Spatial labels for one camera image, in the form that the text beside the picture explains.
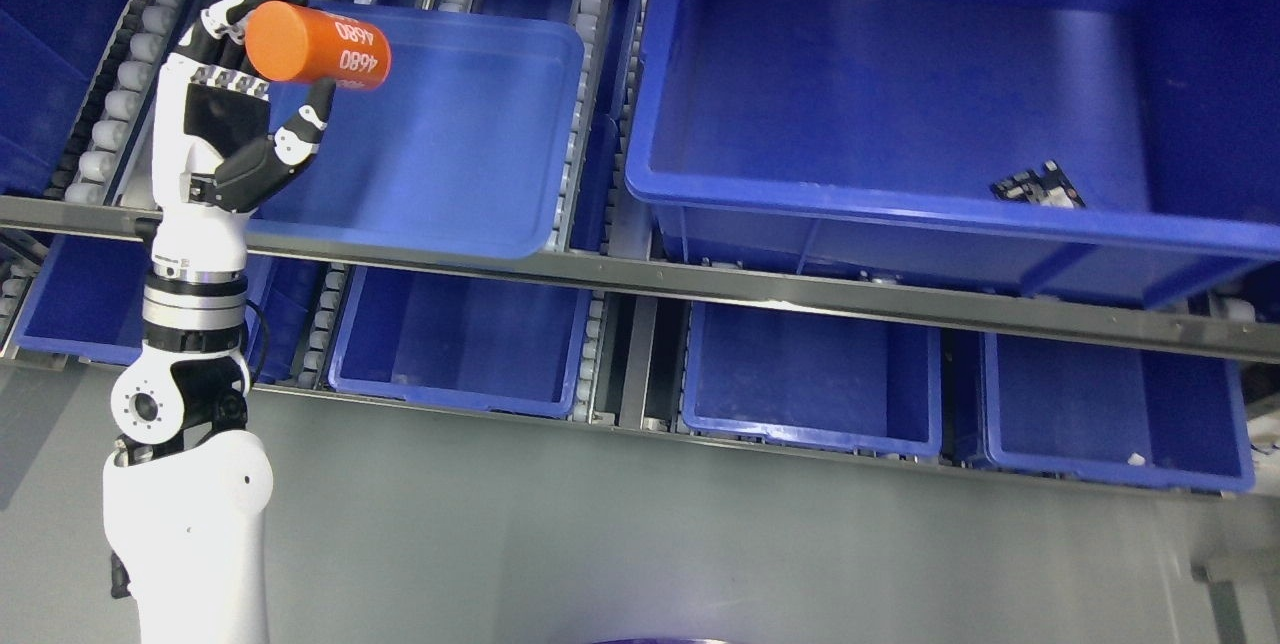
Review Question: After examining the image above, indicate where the lower blue bin centre-right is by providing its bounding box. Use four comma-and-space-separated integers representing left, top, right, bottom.
681, 303, 943, 460

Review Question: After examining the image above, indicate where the orange cylindrical capacitor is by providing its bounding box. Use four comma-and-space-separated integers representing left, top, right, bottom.
244, 1, 393, 91

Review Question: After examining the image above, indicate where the dark blue bin top-left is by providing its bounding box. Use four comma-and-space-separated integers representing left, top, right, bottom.
1, 0, 129, 196

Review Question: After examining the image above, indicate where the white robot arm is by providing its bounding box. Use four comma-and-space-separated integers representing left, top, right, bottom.
102, 265, 274, 643

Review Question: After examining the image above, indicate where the lower blue bin left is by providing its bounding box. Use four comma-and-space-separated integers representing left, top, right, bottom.
15, 237, 324, 383

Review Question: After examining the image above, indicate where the large blue bin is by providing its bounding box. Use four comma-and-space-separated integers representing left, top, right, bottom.
625, 0, 1279, 309

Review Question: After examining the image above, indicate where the lower blue bin centre-left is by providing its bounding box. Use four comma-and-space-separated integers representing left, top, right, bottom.
326, 268, 591, 419

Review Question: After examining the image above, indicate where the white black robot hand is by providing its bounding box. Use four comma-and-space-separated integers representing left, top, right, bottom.
143, 0, 337, 271

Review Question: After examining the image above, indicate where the white roller track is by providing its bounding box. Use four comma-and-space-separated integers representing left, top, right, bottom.
543, 0, 628, 254
42, 0, 188, 205

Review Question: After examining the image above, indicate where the lower blue bin right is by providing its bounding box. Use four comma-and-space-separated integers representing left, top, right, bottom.
968, 334, 1254, 493

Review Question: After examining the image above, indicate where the metal shelf front rail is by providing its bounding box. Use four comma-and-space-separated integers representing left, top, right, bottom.
1, 196, 1279, 364

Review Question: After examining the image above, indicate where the blue tray bin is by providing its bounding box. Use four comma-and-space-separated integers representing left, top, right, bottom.
252, 3, 582, 246

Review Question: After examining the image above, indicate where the white roller track left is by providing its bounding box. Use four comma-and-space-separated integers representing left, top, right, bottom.
42, 0, 188, 205

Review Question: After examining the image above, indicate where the white roller track centre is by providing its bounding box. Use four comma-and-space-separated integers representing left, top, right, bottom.
543, 0, 628, 254

